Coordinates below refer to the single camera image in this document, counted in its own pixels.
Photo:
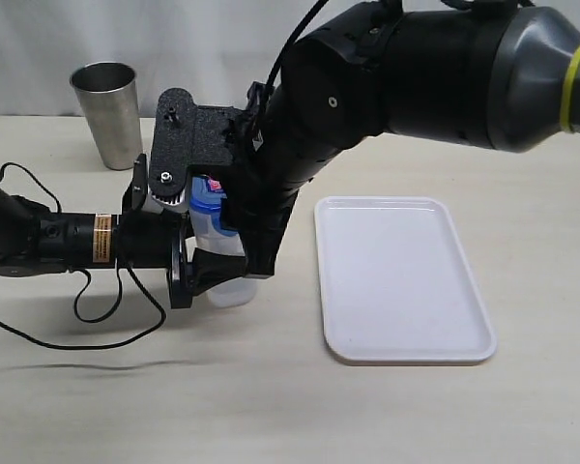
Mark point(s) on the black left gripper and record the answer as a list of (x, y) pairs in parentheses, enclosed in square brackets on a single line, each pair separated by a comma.
[(187, 279)]

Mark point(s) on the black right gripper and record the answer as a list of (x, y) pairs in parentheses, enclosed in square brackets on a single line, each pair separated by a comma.
[(271, 158)]

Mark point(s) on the tall clear plastic container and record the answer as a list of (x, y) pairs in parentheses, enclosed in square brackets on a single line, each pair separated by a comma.
[(225, 284)]

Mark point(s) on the blue plastic lid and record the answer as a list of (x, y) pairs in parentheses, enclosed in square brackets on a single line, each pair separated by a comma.
[(204, 211)]

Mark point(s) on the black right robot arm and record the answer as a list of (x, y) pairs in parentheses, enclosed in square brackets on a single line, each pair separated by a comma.
[(499, 75)]

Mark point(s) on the white rectangular plastic tray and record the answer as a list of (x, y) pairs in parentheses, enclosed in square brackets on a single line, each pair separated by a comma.
[(395, 284)]

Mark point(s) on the stainless steel tumbler cup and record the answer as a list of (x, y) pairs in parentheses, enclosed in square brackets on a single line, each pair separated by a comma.
[(106, 92)]

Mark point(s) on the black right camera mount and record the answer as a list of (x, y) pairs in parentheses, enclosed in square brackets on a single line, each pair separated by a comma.
[(189, 139)]

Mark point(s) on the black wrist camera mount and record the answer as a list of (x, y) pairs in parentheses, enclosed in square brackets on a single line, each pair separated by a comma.
[(136, 193)]

